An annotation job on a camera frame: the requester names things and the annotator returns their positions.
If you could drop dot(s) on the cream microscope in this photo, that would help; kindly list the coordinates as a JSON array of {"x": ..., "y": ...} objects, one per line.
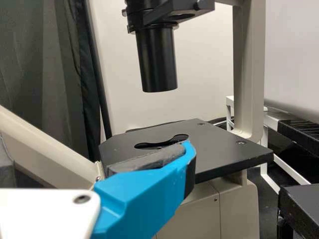
[{"x": 211, "y": 147}]

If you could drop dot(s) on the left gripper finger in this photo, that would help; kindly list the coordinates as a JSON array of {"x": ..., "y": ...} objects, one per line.
[{"x": 139, "y": 199}]

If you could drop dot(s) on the black platform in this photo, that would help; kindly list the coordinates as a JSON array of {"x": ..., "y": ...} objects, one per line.
[
  {"x": 299, "y": 129},
  {"x": 304, "y": 201}
]

